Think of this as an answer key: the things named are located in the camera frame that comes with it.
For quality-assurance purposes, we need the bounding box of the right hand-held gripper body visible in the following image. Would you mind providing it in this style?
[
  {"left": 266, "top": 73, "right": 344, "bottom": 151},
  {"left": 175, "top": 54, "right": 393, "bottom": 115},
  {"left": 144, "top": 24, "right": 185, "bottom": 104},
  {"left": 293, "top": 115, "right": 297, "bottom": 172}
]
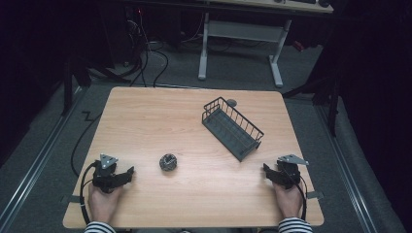
[{"left": 271, "top": 153, "right": 310, "bottom": 190}]

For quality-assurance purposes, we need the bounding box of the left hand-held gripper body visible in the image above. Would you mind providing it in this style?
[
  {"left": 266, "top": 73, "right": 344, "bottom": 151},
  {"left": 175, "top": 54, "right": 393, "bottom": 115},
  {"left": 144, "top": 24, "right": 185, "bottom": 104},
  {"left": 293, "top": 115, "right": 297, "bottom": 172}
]
[{"left": 91, "top": 153, "right": 128, "bottom": 194}]

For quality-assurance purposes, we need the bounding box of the steel wool scrubber ball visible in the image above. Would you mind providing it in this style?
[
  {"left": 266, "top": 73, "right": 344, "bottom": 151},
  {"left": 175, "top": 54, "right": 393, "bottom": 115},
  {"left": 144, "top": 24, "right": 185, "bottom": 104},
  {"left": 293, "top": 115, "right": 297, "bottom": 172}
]
[{"left": 158, "top": 152, "right": 179, "bottom": 172}]

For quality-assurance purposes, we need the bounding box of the black wire rack basket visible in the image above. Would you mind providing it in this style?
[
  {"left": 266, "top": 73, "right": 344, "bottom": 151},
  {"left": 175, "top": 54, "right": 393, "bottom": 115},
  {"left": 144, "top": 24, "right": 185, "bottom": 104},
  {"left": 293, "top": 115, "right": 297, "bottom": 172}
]
[{"left": 201, "top": 96, "right": 265, "bottom": 162}]

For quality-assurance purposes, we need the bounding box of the person's left hand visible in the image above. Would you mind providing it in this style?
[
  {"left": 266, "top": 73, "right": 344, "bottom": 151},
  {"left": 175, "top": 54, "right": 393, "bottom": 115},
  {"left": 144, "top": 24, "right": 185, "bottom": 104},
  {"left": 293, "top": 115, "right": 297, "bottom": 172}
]
[{"left": 87, "top": 183, "right": 124, "bottom": 224}]

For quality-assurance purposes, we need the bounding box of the person's right hand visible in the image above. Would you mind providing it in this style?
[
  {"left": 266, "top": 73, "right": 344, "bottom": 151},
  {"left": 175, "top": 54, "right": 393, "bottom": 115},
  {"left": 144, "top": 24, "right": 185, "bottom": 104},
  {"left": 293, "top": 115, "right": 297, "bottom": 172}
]
[{"left": 272, "top": 181, "right": 308, "bottom": 219}]

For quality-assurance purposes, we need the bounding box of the black metal stand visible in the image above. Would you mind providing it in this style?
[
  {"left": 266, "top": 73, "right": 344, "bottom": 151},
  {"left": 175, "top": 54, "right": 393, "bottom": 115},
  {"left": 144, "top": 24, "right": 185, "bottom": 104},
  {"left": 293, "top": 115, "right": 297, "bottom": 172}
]
[
  {"left": 282, "top": 64, "right": 341, "bottom": 137},
  {"left": 61, "top": 54, "right": 130, "bottom": 117}
]

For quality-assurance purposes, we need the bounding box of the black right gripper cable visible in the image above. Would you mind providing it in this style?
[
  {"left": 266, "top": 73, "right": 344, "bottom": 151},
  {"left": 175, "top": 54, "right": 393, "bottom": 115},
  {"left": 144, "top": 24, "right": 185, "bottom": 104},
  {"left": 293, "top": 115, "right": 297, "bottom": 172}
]
[{"left": 281, "top": 168, "right": 308, "bottom": 221}]

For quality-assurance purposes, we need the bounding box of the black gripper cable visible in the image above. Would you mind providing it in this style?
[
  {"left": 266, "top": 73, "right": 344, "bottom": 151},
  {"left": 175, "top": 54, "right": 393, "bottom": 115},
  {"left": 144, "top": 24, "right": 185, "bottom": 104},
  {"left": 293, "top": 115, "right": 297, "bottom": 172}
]
[
  {"left": 79, "top": 161, "right": 98, "bottom": 225},
  {"left": 281, "top": 168, "right": 308, "bottom": 221}
]

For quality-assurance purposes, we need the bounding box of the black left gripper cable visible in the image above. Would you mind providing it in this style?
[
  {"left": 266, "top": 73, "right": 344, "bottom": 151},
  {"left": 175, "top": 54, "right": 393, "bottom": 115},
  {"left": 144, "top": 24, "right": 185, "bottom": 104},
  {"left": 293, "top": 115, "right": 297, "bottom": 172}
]
[{"left": 79, "top": 161, "right": 98, "bottom": 225}]

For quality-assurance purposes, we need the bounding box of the black floor cable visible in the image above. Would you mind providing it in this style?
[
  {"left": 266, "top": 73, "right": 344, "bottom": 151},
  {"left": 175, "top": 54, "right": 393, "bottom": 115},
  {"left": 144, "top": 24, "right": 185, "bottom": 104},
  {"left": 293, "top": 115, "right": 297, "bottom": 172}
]
[{"left": 70, "top": 111, "right": 103, "bottom": 178}]

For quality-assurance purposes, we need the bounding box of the metal floor rail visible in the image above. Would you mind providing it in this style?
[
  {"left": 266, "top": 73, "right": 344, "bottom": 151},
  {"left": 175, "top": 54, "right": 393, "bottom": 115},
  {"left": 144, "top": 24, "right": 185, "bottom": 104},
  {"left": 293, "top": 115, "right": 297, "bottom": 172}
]
[
  {"left": 315, "top": 105, "right": 378, "bottom": 233},
  {"left": 0, "top": 86, "right": 86, "bottom": 227}
]

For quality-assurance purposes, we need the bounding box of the bundle of black cables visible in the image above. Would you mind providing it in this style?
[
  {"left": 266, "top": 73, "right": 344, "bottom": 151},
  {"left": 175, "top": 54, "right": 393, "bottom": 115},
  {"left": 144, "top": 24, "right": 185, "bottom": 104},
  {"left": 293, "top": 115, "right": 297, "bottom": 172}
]
[{"left": 124, "top": 8, "right": 170, "bottom": 88}]

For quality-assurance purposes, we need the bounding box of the white frame desk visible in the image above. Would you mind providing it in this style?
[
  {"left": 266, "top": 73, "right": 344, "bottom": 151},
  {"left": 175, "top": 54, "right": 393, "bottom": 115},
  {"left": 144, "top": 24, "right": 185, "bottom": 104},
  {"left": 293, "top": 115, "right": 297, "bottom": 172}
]
[{"left": 197, "top": 0, "right": 334, "bottom": 88}]

